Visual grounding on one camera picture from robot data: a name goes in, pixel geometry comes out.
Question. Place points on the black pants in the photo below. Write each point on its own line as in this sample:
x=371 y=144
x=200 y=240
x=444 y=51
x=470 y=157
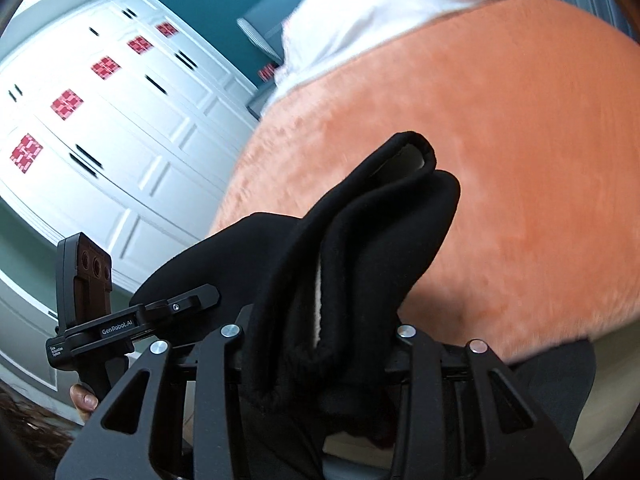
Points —
x=375 y=220

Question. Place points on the person's left hand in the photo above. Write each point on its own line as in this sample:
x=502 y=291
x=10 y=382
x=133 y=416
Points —
x=84 y=401

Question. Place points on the grey-blue headboard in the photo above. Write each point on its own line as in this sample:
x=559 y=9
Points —
x=270 y=15

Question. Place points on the dark patterned rug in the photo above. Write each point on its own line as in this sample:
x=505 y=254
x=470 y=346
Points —
x=30 y=410

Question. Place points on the red patterned sticker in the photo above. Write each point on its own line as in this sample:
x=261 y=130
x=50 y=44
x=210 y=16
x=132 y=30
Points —
x=105 y=67
x=26 y=152
x=139 y=44
x=66 y=104
x=167 y=28
x=267 y=72

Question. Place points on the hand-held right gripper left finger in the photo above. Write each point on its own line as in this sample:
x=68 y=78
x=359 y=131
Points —
x=215 y=360

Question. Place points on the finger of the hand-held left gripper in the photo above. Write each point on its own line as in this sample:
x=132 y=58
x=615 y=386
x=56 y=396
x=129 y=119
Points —
x=185 y=302

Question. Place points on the orange plush blanket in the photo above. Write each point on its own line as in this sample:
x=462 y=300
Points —
x=500 y=160

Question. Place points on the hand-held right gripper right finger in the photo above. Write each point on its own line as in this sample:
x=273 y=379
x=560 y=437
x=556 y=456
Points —
x=425 y=360

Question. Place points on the dark grey cloth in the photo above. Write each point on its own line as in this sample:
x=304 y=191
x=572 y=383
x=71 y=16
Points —
x=550 y=380

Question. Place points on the white panelled wardrobe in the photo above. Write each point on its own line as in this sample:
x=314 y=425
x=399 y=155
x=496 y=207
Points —
x=150 y=125

